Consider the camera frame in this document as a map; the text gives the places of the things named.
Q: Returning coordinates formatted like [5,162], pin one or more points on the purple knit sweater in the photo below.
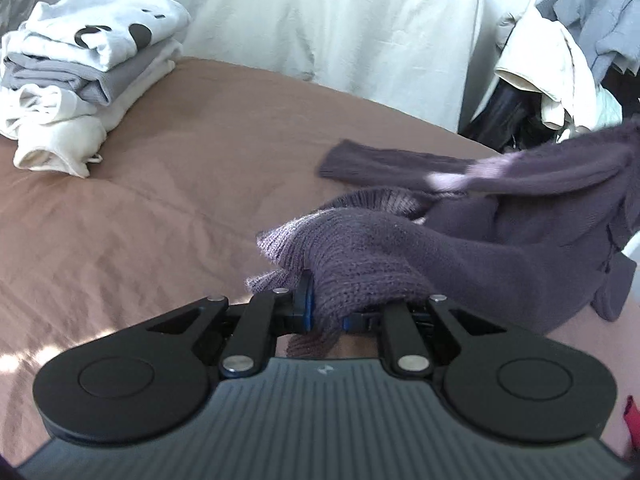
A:
[380,250]

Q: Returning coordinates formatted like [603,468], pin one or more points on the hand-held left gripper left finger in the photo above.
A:
[307,305]

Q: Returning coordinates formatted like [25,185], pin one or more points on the cream puffer jacket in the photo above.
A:
[545,55]

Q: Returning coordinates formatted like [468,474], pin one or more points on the white folded garment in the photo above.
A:
[35,105]

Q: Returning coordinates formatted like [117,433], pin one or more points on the red cloth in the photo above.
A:
[631,415]

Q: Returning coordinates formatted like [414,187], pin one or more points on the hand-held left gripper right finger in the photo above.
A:
[365,321]

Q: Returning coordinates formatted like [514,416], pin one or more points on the white hanging cloth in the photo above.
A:
[350,20]

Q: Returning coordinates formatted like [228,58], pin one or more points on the grey shirt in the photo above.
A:
[590,10]

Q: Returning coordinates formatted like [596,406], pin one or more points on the white sweatshirt with black print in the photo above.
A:
[75,20]

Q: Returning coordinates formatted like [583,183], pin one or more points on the stack of folded light clothes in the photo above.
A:
[55,147]

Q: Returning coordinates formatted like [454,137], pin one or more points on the grey folded garment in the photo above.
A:
[120,77]

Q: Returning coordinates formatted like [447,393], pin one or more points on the black velvet garment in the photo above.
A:
[500,120]

